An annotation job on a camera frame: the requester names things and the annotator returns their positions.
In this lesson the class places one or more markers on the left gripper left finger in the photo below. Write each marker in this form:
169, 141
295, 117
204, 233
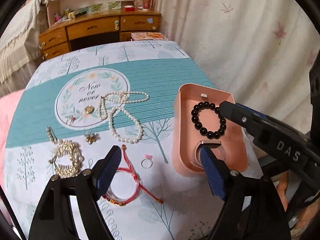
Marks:
53, 218

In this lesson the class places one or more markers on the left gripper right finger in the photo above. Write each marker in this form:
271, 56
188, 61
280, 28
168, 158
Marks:
252, 208

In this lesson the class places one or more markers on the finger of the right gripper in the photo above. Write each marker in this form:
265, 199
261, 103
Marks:
236, 113
252, 112

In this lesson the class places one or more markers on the pink jewelry tray box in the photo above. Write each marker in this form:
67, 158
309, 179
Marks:
198, 123

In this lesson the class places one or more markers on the white floral curtain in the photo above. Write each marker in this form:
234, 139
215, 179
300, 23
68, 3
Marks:
261, 51

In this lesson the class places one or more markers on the gold comb hair crown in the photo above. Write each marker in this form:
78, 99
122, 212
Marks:
67, 158

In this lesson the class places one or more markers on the pearl bar hair clip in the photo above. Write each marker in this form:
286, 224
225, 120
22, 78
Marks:
51, 135

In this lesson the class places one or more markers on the flower bee brooch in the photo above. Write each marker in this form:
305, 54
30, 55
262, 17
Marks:
90, 138

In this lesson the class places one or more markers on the gold round pendant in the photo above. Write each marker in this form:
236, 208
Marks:
89, 109

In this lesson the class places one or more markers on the tree print teal tablecloth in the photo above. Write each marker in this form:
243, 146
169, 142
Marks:
133, 88

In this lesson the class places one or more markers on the pink blanket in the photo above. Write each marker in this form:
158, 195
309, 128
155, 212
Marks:
8, 105

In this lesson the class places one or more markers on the red white cup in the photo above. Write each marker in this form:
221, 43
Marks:
147, 4

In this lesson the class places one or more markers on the red small box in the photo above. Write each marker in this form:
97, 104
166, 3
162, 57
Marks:
128, 8

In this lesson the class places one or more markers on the lace covered cabinet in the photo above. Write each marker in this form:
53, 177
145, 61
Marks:
20, 48

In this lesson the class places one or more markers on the wooden desk with drawers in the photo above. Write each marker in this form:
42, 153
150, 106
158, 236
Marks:
103, 27

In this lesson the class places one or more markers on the silver ring pink stone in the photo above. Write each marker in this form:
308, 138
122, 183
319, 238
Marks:
146, 162

